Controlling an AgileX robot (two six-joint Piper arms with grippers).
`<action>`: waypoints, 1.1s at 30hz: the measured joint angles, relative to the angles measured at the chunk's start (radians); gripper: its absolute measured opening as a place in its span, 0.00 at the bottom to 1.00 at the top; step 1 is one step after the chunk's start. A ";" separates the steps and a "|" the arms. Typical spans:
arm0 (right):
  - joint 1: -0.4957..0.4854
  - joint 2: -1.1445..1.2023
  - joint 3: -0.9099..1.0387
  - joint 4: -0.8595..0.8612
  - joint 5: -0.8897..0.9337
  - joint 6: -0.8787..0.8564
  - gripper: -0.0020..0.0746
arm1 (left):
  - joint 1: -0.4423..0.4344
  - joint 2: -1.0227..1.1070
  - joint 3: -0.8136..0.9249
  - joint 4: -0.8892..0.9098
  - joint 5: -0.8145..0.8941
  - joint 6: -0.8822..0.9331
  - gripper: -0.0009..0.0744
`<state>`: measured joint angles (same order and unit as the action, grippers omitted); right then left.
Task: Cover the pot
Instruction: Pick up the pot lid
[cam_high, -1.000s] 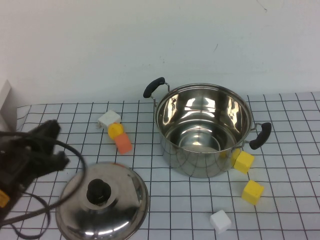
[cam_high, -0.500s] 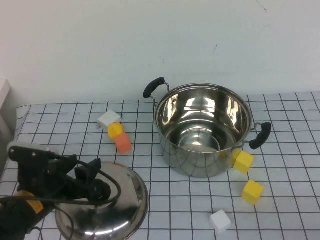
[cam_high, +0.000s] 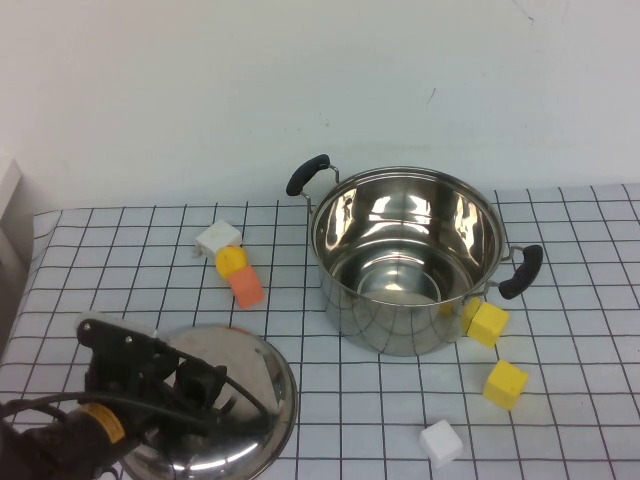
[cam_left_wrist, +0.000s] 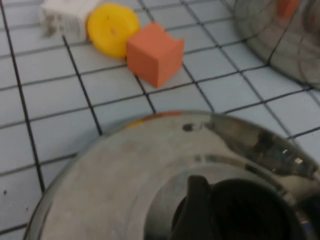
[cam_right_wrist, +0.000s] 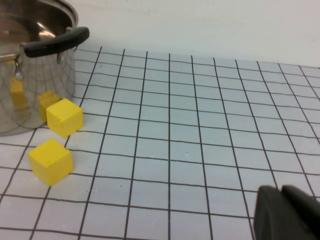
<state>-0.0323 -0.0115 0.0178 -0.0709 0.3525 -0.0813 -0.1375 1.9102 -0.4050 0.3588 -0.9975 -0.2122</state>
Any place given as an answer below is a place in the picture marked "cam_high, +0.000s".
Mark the steel pot with black handles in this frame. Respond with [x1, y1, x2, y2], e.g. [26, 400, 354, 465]
[285, 153, 544, 357]

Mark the yellow round plastic disc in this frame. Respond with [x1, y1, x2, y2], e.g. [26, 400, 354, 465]
[214, 245, 250, 280]

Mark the white black-grid tablecloth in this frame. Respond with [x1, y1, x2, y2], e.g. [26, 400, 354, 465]
[0, 183, 640, 480]

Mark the white cube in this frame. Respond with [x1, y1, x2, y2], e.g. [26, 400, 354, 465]
[418, 419, 464, 470]

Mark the yellow cube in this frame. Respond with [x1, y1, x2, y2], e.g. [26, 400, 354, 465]
[482, 359, 530, 412]
[463, 299, 511, 349]

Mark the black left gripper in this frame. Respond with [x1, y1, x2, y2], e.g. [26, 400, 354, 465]
[83, 349, 227, 441]

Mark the orange foam cube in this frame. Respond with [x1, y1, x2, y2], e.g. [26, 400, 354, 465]
[228, 265, 265, 310]

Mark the white wall charger plug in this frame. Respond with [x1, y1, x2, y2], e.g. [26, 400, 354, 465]
[192, 219, 245, 260]

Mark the steel pot lid black knob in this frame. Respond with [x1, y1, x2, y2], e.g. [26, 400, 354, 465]
[117, 323, 299, 480]

